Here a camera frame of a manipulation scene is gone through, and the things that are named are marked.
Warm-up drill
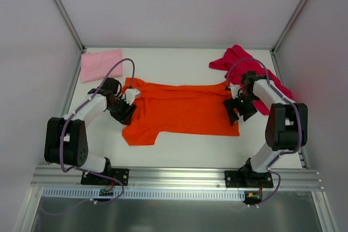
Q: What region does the orange t shirt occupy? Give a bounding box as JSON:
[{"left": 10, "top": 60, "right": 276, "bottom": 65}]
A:
[{"left": 122, "top": 78, "right": 240, "bottom": 146}]

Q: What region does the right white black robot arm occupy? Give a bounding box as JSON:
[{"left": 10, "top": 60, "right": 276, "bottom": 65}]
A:
[{"left": 223, "top": 71, "right": 308, "bottom": 187}]

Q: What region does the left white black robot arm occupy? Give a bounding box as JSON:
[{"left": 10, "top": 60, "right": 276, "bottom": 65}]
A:
[{"left": 44, "top": 78, "right": 141, "bottom": 185}]

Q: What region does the magenta t shirt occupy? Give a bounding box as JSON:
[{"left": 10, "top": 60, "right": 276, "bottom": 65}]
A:
[{"left": 209, "top": 45, "right": 293, "bottom": 115}]

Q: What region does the folded pink t shirt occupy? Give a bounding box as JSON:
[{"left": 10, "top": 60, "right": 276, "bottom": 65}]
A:
[{"left": 80, "top": 49, "right": 123, "bottom": 83}]

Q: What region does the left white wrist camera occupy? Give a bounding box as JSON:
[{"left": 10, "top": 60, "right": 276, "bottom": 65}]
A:
[{"left": 123, "top": 88, "right": 141, "bottom": 105}]

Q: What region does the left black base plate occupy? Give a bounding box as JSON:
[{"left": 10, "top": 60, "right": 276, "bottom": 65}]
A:
[{"left": 80, "top": 162, "right": 130, "bottom": 186}]

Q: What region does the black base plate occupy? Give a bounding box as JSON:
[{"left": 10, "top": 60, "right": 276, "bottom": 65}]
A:
[
  {"left": 80, "top": 162, "right": 130, "bottom": 186},
  {"left": 224, "top": 165, "right": 274, "bottom": 189}
]

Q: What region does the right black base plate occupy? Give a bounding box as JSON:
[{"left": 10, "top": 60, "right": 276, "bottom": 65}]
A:
[{"left": 224, "top": 165, "right": 274, "bottom": 189}]

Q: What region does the front aluminium rail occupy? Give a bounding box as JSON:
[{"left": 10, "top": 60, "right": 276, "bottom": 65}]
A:
[{"left": 30, "top": 165, "right": 325, "bottom": 191}]

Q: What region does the white slotted cable duct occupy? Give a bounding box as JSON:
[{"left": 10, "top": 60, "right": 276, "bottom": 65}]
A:
[{"left": 42, "top": 187, "right": 245, "bottom": 202}]

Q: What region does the right aluminium frame post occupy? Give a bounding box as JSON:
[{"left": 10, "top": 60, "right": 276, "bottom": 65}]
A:
[{"left": 271, "top": 0, "right": 309, "bottom": 53}]

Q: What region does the aluminium frame post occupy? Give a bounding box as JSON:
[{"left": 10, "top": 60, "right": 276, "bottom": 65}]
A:
[
  {"left": 271, "top": 0, "right": 309, "bottom": 53},
  {"left": 52, "top": 0, "right": 85, "bottom": 53}
]

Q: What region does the left aluminium frame post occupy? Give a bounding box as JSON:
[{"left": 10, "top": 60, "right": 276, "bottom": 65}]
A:
[{"left": 52, "top": 0, "right": 85, "bottom": 53}]

